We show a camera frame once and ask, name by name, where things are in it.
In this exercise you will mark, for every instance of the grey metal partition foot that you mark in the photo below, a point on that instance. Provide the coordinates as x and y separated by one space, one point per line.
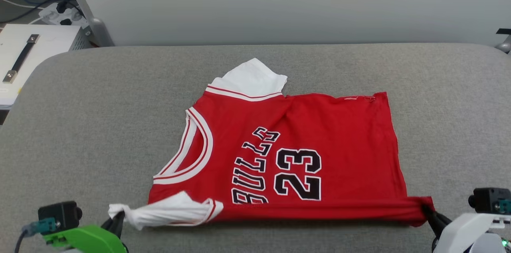
505 45
96 25

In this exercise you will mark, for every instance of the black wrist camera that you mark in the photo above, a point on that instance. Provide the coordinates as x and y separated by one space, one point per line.
60 215
489 200

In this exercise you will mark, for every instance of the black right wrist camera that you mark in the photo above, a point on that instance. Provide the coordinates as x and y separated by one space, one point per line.
489 200

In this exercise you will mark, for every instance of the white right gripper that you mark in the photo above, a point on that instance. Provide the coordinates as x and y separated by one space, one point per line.
463 233

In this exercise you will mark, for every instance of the red white basketball jersey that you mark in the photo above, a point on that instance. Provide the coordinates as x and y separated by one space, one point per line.
319 125

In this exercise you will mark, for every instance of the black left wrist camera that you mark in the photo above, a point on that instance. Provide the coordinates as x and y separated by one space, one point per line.
60 215

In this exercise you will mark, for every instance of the black tape strip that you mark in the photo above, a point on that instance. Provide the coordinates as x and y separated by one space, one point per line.
504 31

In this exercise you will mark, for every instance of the white power strip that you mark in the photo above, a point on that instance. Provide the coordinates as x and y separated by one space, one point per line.
64 15

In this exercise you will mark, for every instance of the white metal box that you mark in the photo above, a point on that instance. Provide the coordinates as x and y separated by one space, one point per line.
52 43

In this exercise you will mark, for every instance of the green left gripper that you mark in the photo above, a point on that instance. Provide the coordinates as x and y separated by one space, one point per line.
88 241

